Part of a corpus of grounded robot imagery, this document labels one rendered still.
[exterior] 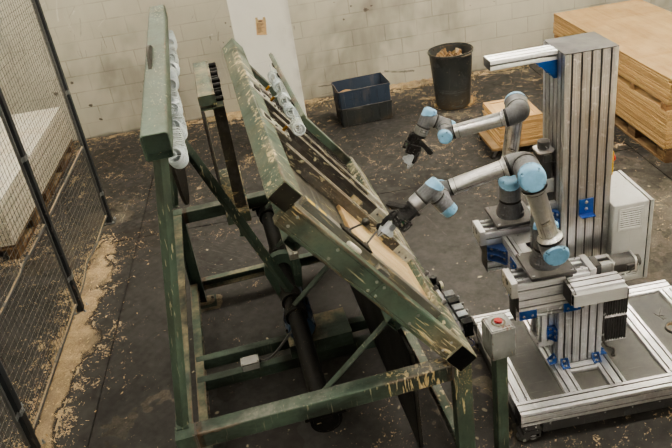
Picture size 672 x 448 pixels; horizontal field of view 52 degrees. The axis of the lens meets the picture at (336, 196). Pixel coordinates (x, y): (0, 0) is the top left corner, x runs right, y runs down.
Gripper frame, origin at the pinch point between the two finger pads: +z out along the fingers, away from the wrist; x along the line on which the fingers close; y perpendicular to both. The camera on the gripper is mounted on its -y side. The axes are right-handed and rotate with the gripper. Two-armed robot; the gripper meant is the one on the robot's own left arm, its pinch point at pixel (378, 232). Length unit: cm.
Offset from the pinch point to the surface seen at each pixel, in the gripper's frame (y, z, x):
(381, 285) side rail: 26.6, 11.0, -7.2
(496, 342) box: 50, -3, 56
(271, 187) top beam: 1, 9, -68
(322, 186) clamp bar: -47.6, 9.6, 3.2
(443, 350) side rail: 44, 16, 39
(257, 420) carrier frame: 29, 95, 1
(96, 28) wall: -582, 147, 114
